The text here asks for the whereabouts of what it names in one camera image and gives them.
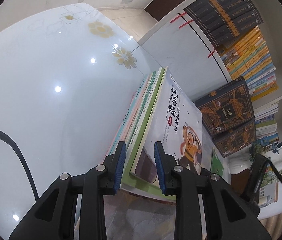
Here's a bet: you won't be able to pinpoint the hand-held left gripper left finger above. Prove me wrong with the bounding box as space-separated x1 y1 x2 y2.
8 141 127 240

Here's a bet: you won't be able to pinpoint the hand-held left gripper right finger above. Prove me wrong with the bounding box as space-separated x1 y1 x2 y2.
154 141 273 240

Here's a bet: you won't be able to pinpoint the white book orange figure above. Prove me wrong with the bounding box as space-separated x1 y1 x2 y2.
130 69 204 183

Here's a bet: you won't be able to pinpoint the stack of thin books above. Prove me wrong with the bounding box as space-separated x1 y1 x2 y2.
105 66 176 202

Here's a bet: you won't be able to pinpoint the row of yellow orange books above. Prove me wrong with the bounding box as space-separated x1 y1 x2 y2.
217 26 280 102

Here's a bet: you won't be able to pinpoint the white ribbed vase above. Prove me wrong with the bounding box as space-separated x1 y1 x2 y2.
227 156 254 178

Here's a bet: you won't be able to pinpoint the white cardboard box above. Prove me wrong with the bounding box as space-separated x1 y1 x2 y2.
257 182 279 207

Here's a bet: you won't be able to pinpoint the blue and white artificial flowers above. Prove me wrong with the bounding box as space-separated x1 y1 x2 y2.
248 135 282 160

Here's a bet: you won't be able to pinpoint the green book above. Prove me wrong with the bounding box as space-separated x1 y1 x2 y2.
210 149 225 178

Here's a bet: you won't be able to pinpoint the row of dark blue volumes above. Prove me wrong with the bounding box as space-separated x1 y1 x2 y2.
183 0 264 47

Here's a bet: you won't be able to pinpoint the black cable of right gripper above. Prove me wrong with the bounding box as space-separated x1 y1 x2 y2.
263 159 282 203

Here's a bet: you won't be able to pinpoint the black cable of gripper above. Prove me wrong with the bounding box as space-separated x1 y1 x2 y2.
0 121 39 202
263 159 282 203

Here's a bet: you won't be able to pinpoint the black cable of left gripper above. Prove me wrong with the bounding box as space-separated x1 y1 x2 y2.
0 121 39 202

